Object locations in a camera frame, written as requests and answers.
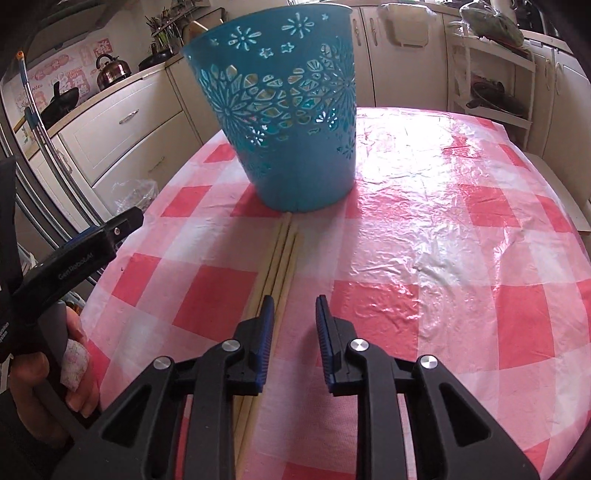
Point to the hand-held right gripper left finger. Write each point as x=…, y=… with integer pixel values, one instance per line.
x=265, y=341

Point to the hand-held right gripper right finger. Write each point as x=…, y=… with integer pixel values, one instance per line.
x=323, y=341

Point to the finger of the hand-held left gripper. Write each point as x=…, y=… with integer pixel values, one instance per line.
x=74, y=267

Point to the row of wooden chopsticks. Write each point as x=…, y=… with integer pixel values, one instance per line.
x=284, y=263

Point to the blue perforated plastic bin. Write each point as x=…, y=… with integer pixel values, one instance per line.
x=300, y=184

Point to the person's left hand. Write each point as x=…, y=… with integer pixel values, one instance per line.
x=78, y=397

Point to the black wok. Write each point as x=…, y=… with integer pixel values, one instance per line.
x=62, y=104
x=498, y=99

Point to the white base cabinets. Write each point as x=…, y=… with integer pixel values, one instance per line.
x=129, y=138

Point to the red checkered tablecloth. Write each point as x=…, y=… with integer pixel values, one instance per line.
x=438, y=230

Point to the steel kettle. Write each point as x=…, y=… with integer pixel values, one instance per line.
x=113, y=74

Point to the black frying pan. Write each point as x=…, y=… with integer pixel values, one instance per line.
x=154, y=60

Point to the white wooden stool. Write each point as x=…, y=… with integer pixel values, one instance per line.
x=568, y=189

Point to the white storage cart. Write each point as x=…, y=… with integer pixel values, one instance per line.
x=463, y=69

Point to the white hanging towel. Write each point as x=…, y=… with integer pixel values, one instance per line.
x=406, y=25

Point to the green plastic bag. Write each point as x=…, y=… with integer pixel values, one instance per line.
x=489, y=23

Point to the pink wall stickers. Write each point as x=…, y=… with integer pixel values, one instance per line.
x=55, y=74

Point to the red wall sticker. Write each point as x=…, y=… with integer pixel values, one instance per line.
x=102, y=50

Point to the wall utensil rack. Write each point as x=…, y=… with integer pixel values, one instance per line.
x=164, y=32

